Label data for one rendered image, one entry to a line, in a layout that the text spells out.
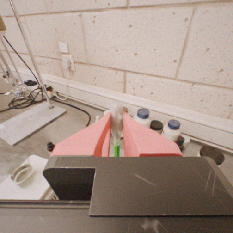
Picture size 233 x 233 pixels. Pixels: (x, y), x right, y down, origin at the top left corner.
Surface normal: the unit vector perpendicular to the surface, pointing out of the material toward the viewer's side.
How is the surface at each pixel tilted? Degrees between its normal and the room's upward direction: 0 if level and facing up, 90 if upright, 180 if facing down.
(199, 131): 90
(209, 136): 90
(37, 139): 0
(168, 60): 90
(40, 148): 0
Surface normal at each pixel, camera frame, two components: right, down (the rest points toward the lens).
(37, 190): 0.00, -0.79
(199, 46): -0.50, 0.52
